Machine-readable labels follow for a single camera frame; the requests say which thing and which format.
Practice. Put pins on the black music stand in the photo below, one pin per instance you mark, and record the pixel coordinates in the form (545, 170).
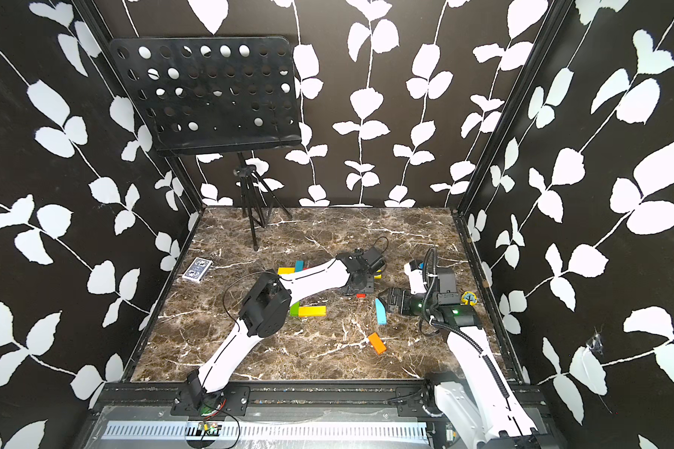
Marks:
(201, 95)

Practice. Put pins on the orange block front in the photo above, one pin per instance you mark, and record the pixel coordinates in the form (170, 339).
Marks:
(377, 343)

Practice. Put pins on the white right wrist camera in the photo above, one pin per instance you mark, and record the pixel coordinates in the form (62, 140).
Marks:
(413, 270)

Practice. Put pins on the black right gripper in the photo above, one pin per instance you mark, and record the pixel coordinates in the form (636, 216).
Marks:
(395, 300)

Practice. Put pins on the white perforated strip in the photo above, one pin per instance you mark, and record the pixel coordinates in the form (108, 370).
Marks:
(220, 431)

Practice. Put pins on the green block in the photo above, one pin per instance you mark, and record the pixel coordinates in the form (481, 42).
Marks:
(294, 310)

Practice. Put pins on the yellow tape roll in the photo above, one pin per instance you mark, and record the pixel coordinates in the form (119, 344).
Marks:
(469, 298)

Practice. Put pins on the light blue block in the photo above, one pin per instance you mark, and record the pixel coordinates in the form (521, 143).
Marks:
(381, 313)

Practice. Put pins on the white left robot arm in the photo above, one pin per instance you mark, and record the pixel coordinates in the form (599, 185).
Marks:
(264, 311)

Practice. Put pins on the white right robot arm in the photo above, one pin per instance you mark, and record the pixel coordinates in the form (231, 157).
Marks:
(482, 409)

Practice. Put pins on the long yellow block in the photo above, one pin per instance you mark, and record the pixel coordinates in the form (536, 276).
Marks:
(312, 311)

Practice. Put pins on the black front rail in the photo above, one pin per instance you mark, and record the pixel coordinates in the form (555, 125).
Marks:
(411, 397)

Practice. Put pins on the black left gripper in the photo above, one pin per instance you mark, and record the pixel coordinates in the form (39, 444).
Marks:
(369, 290)

